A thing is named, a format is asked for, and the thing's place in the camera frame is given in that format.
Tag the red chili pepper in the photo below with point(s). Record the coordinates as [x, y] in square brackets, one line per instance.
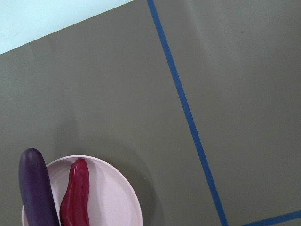
[74, 206]

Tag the purple eggplant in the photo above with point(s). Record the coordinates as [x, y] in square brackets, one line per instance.
[35, 188]

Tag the pink plate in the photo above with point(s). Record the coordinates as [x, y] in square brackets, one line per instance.
[112, 200]

